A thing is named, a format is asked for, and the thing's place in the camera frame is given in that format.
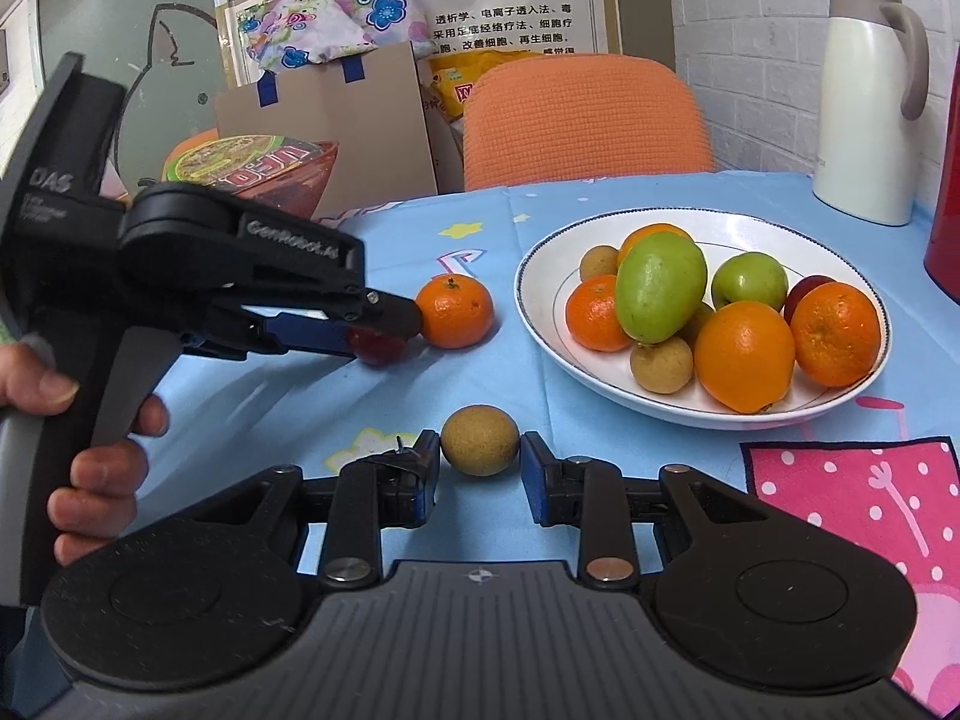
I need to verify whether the green apple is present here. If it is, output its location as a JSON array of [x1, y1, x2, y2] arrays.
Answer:
[[711, 252, 789, 312], [615, 231, 708, 344]]

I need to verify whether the brown cardboard box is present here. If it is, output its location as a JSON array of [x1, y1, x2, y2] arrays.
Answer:
[[213, 43, 439, 218]]

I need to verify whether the yellow snack bag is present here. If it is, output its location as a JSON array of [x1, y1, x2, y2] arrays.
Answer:
[[428, 49, 534, 122]]

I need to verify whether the floral cloth bundle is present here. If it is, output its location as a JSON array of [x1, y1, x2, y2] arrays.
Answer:
[[238, 0, 436, 73]]

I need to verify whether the tangerine in plate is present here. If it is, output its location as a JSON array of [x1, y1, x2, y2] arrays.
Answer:
[[565, 275, 631, 353]]

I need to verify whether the instant noodle cup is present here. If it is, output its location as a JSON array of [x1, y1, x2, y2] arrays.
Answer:
[[164, 135, 337, 192]]

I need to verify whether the tangerine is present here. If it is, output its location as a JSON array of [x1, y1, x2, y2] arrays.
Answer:
[[789, 281, 882, 388], [565, 275, 631, 353], [415, 273, 494, 349]]

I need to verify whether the small orange behind finger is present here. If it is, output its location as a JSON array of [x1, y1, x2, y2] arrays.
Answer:
[[617, 223, 692, 265]]

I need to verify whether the orange chair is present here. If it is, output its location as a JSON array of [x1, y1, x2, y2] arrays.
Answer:
[[464, 54, 716, 190]]

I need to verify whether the red thermos jug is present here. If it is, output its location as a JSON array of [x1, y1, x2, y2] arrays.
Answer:
[[924, 60, 960, 302]]

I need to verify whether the white thermos jug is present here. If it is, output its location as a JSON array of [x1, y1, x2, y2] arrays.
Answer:
[[812, 0, 929, 226]]

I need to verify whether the large orange in plate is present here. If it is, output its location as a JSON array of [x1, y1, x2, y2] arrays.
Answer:
[[693, 301, 796, 415]]

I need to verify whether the tangerine on table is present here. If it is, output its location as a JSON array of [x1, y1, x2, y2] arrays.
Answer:
[[415, 273, 494, 349]]

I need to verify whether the white porcelain plate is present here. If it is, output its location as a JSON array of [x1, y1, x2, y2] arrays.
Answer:
[[514, 208, 893, 431]]

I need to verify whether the person's left hand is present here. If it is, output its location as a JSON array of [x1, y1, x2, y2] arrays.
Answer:
[[2, 343, 149, 566]]

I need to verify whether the red plum in plate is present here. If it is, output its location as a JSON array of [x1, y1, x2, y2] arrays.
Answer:
[[782, 275, 833, 323]]

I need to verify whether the dark red plum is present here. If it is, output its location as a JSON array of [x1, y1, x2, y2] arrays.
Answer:
[[347, 327, 407, 366]]

